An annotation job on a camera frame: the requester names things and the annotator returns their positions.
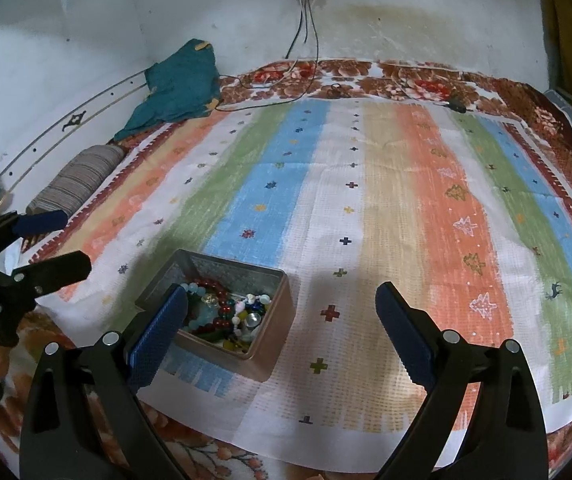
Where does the light blue bead bracelet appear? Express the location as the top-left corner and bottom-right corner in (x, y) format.
(181, 282), (217, 333)

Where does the teal cloth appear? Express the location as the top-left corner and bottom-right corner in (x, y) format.
(113, 38), (223, 142)

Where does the white stone bracelet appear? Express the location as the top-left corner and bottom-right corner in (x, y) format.
(233, 294), (271, 342)

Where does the black cable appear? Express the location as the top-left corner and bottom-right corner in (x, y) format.
(215, 0), (319, 112)

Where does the rolled grey striped cloth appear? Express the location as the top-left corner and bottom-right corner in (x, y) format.
(26, 145), (126, 221)

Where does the grey cable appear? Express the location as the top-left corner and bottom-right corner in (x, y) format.
(310, 0), (321, 66)

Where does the red bead bracelet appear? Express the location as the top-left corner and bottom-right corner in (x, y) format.
(193, 277), (237, 321)

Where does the multicolour bead bracelet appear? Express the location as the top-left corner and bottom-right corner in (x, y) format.
(216, 295), (267, 351)

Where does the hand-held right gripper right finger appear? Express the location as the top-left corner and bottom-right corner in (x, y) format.
(375, 281), (549, 480)

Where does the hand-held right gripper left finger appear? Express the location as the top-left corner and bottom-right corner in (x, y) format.
(18, 282), (189, 480)

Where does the white cable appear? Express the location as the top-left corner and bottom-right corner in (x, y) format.
(246, 0), (311, 91)

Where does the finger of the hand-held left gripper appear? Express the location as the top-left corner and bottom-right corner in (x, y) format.
(11, 251), (92, 302)
(0, 209), (69, 251)

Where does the green bangle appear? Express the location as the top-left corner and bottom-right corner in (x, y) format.
(188, 326), (237, 347)

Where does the striped woven mat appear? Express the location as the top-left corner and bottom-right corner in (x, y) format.
(21, 97), (572, 433)

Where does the metal tin box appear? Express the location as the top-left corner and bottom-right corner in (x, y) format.
(135, 248), (294, 381)

